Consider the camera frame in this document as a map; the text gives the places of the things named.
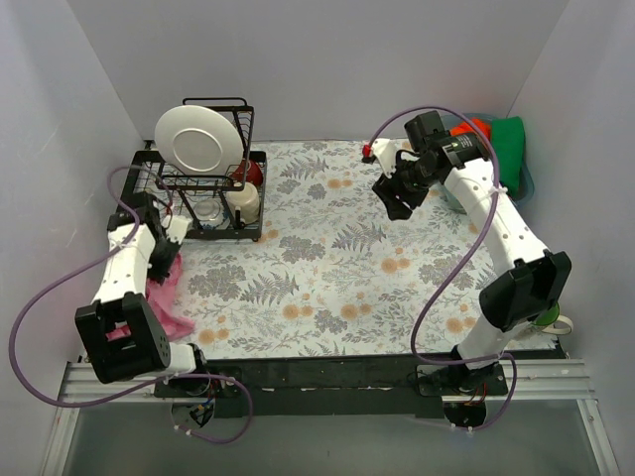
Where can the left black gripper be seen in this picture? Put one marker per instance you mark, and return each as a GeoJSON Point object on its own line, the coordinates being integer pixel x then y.
{"type": "Point", "coordinates": [164, 258]}

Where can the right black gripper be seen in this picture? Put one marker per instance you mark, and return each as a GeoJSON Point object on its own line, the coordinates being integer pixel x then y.
{"type": "Point", "coordinates": [401, 189]}

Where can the pink t shirt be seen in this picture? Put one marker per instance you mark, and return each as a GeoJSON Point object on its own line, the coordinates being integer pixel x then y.
{"type": "Point", "coordinates": [160, 297]}

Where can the clear blue plastic bin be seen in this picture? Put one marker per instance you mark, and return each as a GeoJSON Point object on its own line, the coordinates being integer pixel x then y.
{"type": "Point", "coordinates": [527, 188]}

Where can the floral green-inside mug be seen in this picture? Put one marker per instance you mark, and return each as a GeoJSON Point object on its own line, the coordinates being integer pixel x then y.
{"type": "Point", "coordinates": [553, 322]}

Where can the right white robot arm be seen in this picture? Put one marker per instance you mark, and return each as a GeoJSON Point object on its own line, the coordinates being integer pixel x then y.
{"type": "Point", "coordinates": [530, 277]}

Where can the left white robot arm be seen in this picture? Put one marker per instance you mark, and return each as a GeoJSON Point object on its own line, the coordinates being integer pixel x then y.
{"type": "Point", "coordinates": [121, 333]}

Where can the floral patterned table mat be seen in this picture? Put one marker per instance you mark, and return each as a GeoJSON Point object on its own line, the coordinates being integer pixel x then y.
{"type": "Point", "coordinates": [331, 274]}

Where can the cream ceramic cup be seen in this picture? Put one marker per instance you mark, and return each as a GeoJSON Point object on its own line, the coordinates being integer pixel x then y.
{"type": "Point", "coordinates": [245, 201]}

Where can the orange rolled t shirt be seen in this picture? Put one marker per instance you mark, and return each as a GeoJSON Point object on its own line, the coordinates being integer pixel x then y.
{"type": "Point", "coordinates": [475, 125]}

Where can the white round plate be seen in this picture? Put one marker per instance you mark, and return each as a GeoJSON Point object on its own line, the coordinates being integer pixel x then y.
{"type": "Point", "coordinates": [198, 141]}

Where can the green rolled t shirt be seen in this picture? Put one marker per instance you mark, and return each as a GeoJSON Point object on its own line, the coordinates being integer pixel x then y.
{"type": "Point", "coordinates": [508, 141]}

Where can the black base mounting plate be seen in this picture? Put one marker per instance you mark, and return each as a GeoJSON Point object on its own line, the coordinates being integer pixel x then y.
{"type": "Point", "coordinates": [366, 385]}

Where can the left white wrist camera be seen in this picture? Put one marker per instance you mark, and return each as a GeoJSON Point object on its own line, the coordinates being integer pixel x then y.
{"type": "Point", "coordinates": [176, 228]}

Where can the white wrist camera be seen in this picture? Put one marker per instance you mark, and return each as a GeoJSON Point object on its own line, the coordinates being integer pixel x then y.
{"type": "Point", "coordinates": [382, 151]}
{"type": "Point", "coordinates": [176, 228]}

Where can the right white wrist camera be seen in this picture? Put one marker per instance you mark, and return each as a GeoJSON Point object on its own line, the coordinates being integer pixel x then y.
{"type": "Point", "coordinates": [382, 151]}

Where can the black wire dish rack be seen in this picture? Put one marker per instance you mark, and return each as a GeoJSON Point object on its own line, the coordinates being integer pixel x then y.
{"type": "Point", "coordinates": [149, 172]}

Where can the aluminium frame rail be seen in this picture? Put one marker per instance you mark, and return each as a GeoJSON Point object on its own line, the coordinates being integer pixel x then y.
{"type": "Point", "coordinates": [530, 376]}

